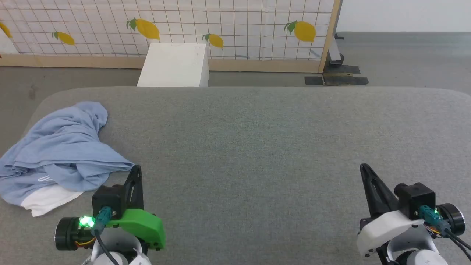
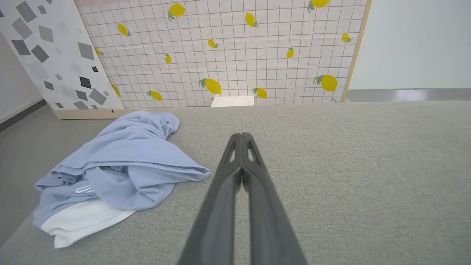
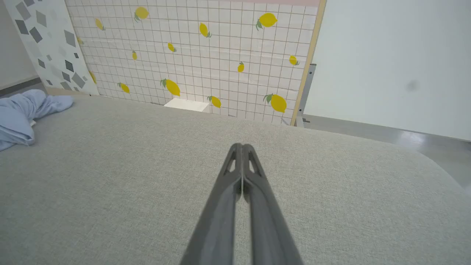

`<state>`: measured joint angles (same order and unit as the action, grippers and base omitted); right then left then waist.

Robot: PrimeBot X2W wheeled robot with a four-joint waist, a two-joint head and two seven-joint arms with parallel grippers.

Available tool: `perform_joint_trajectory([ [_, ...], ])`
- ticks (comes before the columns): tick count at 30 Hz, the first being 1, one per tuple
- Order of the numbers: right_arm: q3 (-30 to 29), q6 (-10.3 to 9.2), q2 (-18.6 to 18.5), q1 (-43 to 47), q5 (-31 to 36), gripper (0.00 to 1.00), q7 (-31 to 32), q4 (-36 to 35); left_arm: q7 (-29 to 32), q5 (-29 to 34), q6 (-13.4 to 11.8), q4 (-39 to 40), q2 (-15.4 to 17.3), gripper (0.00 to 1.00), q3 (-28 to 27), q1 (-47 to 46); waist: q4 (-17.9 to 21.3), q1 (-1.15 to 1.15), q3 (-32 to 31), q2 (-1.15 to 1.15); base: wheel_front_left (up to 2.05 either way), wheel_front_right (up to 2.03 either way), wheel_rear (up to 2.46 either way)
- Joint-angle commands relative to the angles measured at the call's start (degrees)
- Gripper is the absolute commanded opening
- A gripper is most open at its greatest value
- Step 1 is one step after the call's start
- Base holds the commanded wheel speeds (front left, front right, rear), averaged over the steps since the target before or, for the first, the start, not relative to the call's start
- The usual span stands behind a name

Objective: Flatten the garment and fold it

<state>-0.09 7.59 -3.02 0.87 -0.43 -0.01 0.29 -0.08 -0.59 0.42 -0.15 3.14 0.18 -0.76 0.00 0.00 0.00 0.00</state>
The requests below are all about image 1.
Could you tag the white box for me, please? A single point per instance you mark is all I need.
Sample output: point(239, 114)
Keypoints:
point(173, 66)

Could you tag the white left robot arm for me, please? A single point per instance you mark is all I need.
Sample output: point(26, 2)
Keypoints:
point(117, 254)

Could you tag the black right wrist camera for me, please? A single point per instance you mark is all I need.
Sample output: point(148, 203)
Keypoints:
point(415, 200)

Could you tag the metal partition foot with caster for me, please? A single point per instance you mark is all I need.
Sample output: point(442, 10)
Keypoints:
point(335, 55)

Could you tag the black floor tape patch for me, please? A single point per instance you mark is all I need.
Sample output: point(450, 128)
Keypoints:
point(313, 80)
point(346, 69)

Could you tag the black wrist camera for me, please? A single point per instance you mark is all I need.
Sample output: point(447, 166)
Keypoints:
point(107, 200)
point(415, 200)

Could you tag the dark floor plate with tape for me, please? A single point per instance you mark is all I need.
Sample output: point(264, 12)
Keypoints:
point(346, 79)

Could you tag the lemon print partition panel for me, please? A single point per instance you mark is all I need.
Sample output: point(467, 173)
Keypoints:
point(239, 22)

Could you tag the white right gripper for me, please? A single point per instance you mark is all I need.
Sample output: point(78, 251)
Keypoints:
point(386, 230)

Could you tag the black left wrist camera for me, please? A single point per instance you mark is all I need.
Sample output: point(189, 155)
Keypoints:
point(107, 200)

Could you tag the light blue and white garment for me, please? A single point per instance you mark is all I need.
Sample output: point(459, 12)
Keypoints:
point(62, 147)

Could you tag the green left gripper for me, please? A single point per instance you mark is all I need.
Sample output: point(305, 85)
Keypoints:
point(141, 226)

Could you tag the white board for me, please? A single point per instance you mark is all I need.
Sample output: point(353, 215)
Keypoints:
point(7, 44)

